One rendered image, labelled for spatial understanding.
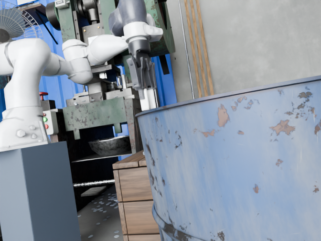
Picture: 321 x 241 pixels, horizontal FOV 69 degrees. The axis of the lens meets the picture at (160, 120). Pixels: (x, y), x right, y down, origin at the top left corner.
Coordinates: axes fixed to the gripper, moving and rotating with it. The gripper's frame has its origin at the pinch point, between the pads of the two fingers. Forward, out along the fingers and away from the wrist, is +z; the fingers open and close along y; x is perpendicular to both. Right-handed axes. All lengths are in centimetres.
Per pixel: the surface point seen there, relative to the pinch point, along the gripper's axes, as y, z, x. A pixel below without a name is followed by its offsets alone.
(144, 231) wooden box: 7.1, 42.5, -4.5
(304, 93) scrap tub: 42, 9, 46
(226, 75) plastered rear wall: -193, -33, -26
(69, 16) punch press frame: -34, -69, -75
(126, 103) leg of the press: -32.0, -5.4, -36.8
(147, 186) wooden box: 6.1, 28.2, -1.3
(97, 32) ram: -44, -57, -62
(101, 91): -36, -17, -59
